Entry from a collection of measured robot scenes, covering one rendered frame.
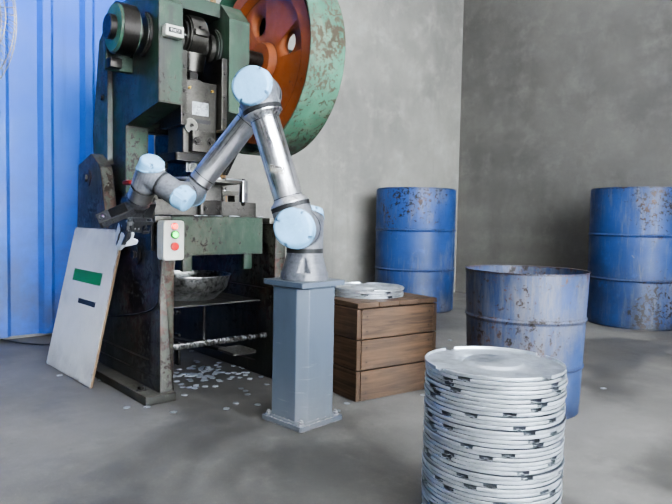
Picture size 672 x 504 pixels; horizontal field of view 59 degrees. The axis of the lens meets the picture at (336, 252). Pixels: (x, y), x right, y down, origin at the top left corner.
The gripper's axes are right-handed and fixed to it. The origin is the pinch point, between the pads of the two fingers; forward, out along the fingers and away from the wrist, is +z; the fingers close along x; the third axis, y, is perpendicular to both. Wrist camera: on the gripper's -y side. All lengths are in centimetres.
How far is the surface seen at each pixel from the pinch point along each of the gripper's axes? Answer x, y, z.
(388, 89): 182, 278, 8
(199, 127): 45, 42, -21
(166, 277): -7.6, 16.8, 8.1
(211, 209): 16.9, 41.3, -2.2
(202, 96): 53, 43, -30
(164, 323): -17.9, 15.9, 20.2
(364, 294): -37, 82, -6
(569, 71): 111, 373, -68
